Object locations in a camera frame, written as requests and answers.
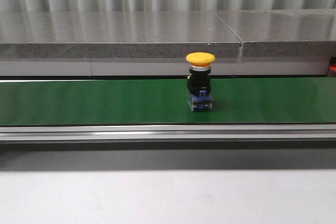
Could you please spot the yellow mushroom push button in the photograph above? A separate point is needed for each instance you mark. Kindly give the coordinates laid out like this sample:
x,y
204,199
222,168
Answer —
x,y
199,95

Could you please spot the green conveyor belt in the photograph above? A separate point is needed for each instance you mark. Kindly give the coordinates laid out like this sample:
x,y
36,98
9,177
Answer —
x,y
164,101

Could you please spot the grey stone slab right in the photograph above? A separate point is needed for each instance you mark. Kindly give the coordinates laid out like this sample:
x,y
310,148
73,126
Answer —
x,y
283,33

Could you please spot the grey stone slab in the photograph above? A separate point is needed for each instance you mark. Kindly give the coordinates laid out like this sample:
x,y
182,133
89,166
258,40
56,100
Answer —
x,y
114,35
283,33

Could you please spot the grey stone slab left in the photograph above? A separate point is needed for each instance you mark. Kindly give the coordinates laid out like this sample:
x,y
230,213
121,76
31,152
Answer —
x,y
114,35

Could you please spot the white panel under slab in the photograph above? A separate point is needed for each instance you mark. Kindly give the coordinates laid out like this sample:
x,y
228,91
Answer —
x,y
162,67

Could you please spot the red object at right edge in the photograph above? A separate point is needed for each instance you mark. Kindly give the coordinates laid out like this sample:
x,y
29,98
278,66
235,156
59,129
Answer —
x,y
332,70

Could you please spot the aluminium conveyor side rail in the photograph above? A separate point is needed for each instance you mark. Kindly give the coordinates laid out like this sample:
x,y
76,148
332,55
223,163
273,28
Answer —
x,y
173,133

